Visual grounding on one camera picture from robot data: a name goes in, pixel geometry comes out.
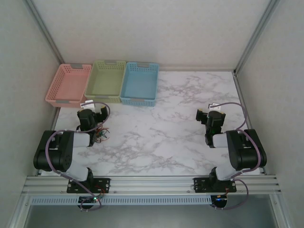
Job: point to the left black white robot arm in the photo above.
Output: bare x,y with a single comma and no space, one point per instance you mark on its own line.
59,152

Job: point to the green plastic basket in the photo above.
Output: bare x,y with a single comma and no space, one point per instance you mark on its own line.
104,80

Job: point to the pink plastic basket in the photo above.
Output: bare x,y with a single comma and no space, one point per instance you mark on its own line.
69,83

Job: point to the blue plastic basket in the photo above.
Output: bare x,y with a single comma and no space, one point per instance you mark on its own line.
140,83

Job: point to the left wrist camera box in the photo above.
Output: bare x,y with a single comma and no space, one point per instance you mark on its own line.
86,103

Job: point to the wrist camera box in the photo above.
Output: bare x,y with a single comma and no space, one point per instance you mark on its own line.
215,106
86,103

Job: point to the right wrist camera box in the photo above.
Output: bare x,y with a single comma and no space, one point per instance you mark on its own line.
215,106

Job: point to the right aluminium side rail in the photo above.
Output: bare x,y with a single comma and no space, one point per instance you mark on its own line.
241,95

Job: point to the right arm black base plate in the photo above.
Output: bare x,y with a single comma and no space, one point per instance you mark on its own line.
202,185

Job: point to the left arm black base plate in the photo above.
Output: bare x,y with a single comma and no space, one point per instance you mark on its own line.
102,184

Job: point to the aluminium mounting rail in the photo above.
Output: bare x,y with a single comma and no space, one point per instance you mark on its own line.
152,185

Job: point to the left aluminium frame post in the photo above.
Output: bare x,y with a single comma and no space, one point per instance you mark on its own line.
45,33

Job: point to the aluminium frame post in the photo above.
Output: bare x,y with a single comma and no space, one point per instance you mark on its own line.
256,33
45,33

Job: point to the right aluminium frame post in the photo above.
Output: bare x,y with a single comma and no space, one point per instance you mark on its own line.
256,33

